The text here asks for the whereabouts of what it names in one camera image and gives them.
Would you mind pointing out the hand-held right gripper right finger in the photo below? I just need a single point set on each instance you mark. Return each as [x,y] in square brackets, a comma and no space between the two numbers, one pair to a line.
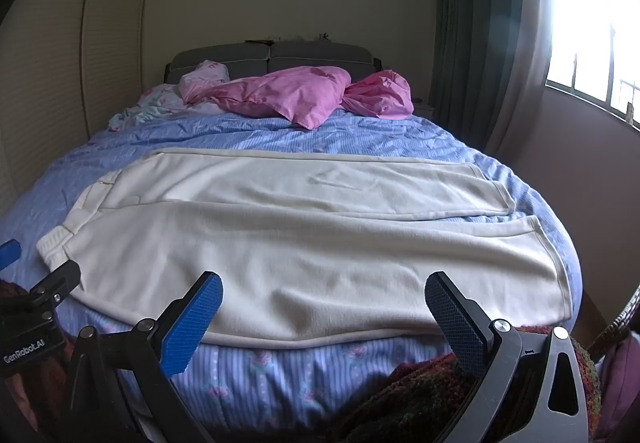
[455,320]

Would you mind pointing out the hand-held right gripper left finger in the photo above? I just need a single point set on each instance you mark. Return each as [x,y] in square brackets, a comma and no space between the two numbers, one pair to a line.
[192,323]

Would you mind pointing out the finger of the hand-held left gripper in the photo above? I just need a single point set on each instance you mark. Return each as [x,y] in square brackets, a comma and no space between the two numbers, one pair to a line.
[9,254]
[57,280]

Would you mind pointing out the dark knitted clothing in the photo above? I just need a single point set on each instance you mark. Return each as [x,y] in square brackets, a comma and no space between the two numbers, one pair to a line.
[410,403]

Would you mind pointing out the dark wicker chair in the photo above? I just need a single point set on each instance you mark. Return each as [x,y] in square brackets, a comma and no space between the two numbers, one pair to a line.
[615,323]

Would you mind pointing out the purple cloth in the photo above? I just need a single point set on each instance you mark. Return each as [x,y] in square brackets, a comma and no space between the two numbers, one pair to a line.
[622,388]

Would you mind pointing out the cream wardrobe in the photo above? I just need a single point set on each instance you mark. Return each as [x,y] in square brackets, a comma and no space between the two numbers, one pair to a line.
[75,73]

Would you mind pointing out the light blue floral blanket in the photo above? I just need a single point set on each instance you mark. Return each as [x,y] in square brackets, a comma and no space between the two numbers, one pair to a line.
[150,110]

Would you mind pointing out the blue floral bed sheet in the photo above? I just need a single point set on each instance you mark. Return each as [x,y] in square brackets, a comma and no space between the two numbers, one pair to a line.
[350,133]

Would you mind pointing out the white nightstand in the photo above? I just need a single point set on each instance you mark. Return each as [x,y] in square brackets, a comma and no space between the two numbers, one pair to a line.
[424,105]

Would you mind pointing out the pink crumpled pillow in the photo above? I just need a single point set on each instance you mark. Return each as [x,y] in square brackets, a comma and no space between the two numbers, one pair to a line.
[382,95]

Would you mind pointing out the pale floral pillow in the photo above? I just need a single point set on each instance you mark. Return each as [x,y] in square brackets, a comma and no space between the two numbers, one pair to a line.
[205,73]

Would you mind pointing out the sheer grey curtain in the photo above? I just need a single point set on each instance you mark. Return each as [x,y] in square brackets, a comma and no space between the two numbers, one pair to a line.
[525,73]

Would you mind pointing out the small item on window sill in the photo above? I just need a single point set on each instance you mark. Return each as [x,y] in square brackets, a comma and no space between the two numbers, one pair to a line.
[630,114]

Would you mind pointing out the grey padded headboard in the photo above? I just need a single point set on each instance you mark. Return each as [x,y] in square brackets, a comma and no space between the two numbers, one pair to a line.
[300,55]

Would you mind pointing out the green curtain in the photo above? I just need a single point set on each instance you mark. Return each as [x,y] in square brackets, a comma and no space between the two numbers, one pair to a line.
[470,23]

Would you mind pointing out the small dark figure on headboard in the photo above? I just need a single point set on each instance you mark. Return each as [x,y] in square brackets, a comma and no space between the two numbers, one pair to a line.
[324,37]

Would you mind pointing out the barred window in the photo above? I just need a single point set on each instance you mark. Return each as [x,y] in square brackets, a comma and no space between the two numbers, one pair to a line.
[595,23]

